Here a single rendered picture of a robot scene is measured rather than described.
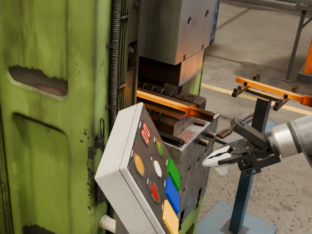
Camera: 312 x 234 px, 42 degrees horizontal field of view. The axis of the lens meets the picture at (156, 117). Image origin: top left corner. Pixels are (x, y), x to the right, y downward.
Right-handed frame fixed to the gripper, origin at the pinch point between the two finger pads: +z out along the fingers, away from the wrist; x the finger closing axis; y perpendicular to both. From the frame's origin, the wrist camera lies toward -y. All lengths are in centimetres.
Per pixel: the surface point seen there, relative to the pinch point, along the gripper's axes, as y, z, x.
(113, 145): -21.6, 15.9, -14.5
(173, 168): -0.8, 9.9, 0.4
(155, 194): -8.4, 10.2, -20.6
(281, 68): 155, -55, 403
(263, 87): 26, -23, 90
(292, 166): 136, -23, 172
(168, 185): -2.8, 10.0, -10.5
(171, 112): 1.1, 13.4, 44.6
